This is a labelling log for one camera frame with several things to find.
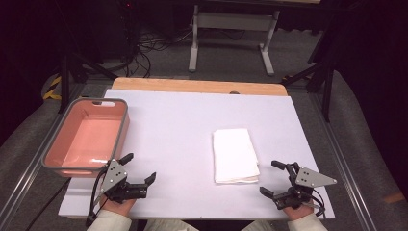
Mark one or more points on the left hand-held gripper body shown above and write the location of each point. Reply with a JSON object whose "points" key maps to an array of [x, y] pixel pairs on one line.
{"points": [[114, 174]]}

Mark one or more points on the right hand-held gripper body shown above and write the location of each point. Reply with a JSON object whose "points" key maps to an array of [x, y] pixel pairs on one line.
{"points": [[309, 178]]}

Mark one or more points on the person's left hand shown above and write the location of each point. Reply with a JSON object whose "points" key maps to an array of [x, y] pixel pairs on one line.
{"points": [[118, 207]]}

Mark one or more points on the person's right hand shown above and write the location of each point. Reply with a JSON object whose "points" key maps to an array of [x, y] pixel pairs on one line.
{"points": [[296, 212]]}

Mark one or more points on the pink bin with grey rim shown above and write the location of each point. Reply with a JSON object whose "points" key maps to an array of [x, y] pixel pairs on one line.
{"points": [[89, 138]]}

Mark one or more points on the folded white towel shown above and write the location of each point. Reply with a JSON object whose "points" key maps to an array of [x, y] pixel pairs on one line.
{"points": [[234, 155]]}

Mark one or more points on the white table mat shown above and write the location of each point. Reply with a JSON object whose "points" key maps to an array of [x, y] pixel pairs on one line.
{"points": [[173, 128]]}

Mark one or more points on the black metal stand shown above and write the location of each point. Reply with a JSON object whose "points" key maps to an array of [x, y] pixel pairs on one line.
{"points": [[326, 93], [65, 80]]}

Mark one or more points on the orange floor tape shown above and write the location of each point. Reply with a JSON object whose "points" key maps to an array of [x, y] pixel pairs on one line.
{"points": [[394, 197]]}

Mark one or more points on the wooden table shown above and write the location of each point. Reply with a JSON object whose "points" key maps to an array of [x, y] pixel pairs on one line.
{"points": [[192, 86]]}

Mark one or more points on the yellow black hazard tape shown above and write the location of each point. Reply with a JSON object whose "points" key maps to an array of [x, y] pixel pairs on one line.
{"points": [[53, 87]]}

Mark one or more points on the aluminium rail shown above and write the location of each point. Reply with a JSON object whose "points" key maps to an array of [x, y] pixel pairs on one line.
{"points": [[343, 160], [25, 174]]}

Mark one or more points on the white metal desk frame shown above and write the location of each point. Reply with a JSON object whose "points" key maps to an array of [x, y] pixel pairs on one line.
{"points": [[234, 21]]}

